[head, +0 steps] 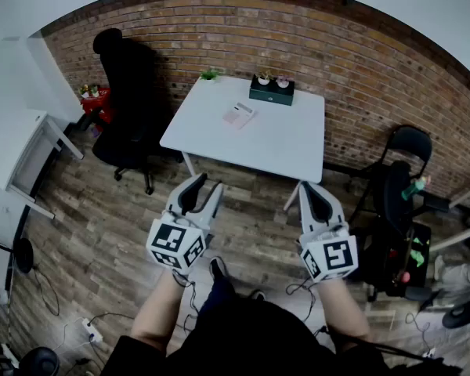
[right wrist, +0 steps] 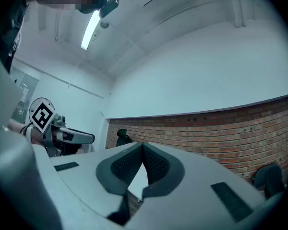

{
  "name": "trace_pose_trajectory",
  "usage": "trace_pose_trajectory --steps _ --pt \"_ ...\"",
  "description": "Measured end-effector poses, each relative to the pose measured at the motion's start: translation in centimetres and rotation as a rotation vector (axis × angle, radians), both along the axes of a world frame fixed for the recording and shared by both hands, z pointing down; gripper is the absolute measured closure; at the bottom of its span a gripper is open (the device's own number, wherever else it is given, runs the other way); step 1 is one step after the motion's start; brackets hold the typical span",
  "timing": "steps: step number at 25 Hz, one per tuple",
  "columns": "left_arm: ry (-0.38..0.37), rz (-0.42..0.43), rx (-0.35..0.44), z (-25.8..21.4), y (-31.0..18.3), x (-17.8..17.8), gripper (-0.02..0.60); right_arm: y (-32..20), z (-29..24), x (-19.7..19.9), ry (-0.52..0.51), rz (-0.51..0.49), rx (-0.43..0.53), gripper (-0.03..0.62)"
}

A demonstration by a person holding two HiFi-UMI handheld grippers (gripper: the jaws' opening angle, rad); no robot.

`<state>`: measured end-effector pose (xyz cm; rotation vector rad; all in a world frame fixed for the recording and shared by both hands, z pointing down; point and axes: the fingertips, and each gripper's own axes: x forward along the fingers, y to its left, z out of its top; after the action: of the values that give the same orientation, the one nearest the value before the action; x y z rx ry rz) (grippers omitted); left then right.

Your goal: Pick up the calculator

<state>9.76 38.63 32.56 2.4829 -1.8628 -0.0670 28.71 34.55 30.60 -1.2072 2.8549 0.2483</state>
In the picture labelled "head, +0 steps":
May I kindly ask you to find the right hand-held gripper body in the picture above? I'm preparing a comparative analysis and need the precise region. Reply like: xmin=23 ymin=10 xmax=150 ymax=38
xmin=298 ymin=221 xmax=360 ymax=284

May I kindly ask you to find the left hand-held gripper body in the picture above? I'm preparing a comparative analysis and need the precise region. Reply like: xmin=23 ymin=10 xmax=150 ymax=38
xmin=146 ymin=204 xmax=213 ymax=276

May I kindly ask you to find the pink calculator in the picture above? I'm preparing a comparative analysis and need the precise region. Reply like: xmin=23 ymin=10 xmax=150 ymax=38
xmin=222 ymin=101 xmax=259 ymax=130

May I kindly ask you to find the person's left forearm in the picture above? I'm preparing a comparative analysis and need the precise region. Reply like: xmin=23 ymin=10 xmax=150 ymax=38
xmin=130 ymin=268 xmax=190 ymax=356

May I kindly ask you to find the person's right forearm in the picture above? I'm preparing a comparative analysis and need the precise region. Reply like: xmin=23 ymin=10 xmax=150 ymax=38
xmin=316 ymin=276 xmax=374 ymax=354

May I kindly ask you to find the white table leg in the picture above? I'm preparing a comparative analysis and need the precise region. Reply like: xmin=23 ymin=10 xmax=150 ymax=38
xmin=283 ymin=181 xmax=301 ymax=212
xmin=181 ymin=151 xmax=197 ymax=180

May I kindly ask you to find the black chair with clutter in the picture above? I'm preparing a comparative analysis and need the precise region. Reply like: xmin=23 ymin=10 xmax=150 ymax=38
xmin=356 ymin=160 xmax=452 ymax=303

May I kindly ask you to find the person's dark trouser leg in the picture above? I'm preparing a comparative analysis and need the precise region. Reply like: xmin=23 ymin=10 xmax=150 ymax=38
xmin=197 ymin=270 xmax=238 ymax=319

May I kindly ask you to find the green bottle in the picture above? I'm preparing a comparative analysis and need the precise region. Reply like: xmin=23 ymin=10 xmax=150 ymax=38
xmin=400 ymin=175 xmax=432 ymax=201

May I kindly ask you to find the black folding chair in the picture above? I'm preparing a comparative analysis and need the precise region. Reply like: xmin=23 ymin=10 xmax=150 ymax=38
xmin=347 ymin=125 xmax=434 ymax=226

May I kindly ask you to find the black office chair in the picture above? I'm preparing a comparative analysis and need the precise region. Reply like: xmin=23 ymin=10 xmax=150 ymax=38
xmin=91 ymin=27 xmax=186 ymax=196

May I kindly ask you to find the person's black top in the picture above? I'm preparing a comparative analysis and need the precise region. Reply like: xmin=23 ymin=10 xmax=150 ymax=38
xmin=100 ymin=298 xmax=465 ymax=376

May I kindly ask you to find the dark green box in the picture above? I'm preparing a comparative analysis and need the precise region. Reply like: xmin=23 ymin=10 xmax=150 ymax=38
xmin=248 ymin=77 xmax=296 ymax=107

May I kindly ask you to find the white power strip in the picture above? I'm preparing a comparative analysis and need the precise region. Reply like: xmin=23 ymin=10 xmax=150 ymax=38
xmin=81 ymin=317 xmax=104 ymax=345

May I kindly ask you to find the white desk with metal legs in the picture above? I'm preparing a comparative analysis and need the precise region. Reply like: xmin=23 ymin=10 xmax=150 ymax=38
xmin=428 ymin=176 xmax=470 ymax=259

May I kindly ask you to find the black round fan base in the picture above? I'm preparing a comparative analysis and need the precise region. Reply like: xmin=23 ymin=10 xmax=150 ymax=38
xmin=441 ymin=297 xmax=470 ymax=331

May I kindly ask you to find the black fan stand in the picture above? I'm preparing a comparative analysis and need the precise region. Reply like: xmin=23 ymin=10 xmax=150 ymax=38
xmin=0 ymin=214 xmax=35 ymax=275

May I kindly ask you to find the white side desk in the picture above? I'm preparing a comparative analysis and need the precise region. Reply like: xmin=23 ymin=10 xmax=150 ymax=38
xmin=3 ymin=109 xmax=85 ymax=221

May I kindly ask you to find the black round device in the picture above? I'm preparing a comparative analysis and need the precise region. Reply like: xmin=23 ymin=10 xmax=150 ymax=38
xmin=18 ymin=346 xmax=60 ymax=376

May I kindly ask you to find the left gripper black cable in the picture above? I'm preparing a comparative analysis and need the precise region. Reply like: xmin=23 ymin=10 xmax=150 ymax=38
xmin=171 ymin=269 xmax=201 ymax=337

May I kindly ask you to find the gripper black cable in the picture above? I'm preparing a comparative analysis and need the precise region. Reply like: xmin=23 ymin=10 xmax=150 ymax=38
xmin=284 ymin=278 xmax=331 ymax=337
xmin=171 ymin=269 xmax=201 ymax=337

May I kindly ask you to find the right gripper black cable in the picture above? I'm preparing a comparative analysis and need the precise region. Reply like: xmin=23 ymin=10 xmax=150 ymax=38
xmin=284 ymin=278 xmax=331 ymax=337

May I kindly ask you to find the black floor cable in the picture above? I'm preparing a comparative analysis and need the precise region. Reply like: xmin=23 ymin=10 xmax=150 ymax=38
xmin=31 ymin=265 xmax=61 ymax=317

